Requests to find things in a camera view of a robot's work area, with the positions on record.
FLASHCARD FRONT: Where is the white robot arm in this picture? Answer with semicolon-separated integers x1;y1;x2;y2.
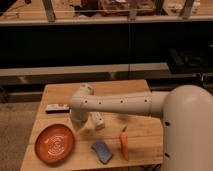
70;84;213;171

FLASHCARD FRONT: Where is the orange toy carrot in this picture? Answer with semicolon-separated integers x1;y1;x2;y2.
119;127;129;161

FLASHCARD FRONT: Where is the orange ceramic bowl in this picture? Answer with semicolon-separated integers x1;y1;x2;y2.
34;124;75;164

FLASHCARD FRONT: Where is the white tube bottle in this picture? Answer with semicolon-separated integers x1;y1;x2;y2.
91;112;105;130

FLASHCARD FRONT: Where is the blue sponge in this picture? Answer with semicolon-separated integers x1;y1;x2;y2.
91;140;113;164

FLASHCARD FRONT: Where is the wooden shelf rack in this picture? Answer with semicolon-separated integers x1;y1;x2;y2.
0;0;213;26

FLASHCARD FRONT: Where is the wooden table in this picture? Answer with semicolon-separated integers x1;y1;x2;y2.
21;83;163;171

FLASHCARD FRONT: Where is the small dark box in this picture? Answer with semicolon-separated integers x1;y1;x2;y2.
45;104;69;114

